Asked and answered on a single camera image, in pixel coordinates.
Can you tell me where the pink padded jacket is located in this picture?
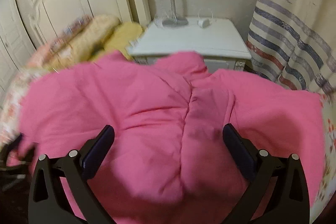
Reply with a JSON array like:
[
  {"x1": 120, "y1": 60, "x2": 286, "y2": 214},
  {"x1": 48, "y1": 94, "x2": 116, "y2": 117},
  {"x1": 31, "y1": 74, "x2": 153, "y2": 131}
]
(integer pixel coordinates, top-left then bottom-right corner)
[{"x1": 18, "y1": 52, "x2": 325, "y2": 223}]

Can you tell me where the floral bed quilt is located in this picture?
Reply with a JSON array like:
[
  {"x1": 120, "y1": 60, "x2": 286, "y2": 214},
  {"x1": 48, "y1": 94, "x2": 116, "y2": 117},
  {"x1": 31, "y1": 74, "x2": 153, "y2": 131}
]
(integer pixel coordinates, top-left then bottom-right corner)
[{"x1": 1, "y1": 15, "x2": 92, "y2": 147}]

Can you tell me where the white wardrobe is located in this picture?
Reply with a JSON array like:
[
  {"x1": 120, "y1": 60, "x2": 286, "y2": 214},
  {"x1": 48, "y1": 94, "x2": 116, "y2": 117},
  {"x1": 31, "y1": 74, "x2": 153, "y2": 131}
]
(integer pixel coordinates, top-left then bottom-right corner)
[{"x1": 0, "y1": 0, "x2": 36, "y2": 98}]

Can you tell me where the beige textured pillow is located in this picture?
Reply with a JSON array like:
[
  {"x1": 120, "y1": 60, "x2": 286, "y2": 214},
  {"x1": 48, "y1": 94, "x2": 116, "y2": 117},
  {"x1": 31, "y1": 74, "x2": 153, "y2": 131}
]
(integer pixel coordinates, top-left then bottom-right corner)
[{"x1": 47, "y1": 15, "x2": 120, "y2": 69}]

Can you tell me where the striped sailboat curtain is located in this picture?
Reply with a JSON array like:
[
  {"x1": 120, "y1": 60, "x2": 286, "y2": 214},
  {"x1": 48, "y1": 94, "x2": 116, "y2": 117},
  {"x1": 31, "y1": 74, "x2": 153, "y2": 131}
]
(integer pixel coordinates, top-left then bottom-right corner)
[{"x1": 246, "y1": 0, "x2": 336, "y2": 94}]

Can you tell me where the white bedside table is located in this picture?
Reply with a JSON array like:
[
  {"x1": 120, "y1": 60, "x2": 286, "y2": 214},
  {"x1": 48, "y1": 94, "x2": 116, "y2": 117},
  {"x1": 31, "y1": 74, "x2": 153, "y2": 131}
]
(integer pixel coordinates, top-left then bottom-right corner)
[{"x1": 127, "y1": 17, "x2": 252, "y2": 73}]

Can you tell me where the yellow pillow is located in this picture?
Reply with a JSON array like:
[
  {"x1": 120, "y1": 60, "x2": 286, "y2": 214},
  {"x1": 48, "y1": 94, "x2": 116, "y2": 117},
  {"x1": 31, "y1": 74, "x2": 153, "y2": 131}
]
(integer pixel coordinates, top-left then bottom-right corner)
[{"x1": 101, "y1": 22, "x2": 143, "y2": 60}]

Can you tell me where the white charger with cable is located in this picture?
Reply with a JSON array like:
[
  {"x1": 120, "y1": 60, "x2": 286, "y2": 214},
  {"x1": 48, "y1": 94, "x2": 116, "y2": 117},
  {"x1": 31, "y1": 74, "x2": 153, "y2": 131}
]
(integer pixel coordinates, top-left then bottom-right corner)
[{"x1": 197, "y1": 8, "x2": 216, "y2": 29}]

